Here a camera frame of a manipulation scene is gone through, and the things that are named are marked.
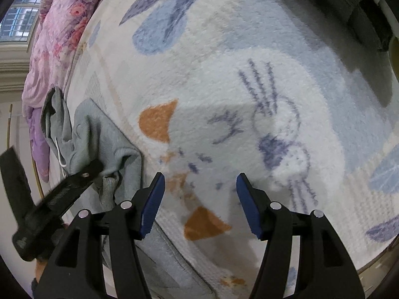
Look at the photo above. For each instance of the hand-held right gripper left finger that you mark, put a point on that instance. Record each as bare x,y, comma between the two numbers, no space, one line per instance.
152,204

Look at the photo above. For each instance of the purple floral quilt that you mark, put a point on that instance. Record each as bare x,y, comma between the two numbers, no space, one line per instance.
62,21

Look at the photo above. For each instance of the wooden bed frame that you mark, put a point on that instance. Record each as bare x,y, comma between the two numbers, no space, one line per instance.
373,265

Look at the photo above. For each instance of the person's left forearm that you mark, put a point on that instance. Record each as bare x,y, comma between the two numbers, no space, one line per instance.
40,271

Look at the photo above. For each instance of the wooden wall rail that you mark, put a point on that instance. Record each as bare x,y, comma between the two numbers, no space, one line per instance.
38,179
10,115

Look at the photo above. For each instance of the printed blanket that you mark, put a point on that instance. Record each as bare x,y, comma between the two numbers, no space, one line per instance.
218,68

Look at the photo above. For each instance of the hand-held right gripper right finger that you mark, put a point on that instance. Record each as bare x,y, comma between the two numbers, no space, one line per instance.
249,205

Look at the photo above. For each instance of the barred window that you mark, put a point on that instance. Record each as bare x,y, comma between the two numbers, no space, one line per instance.
18,21

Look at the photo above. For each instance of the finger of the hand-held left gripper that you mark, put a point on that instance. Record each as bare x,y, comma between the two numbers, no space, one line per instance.
15,177
71,183

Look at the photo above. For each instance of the dark grey cloth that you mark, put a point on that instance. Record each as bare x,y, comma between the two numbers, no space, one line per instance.
367,21

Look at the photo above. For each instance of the grey sweatshirt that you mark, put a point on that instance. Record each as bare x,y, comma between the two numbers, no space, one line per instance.
93,130

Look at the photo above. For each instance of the wooden headboard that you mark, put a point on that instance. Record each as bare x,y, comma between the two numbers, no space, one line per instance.
394,59

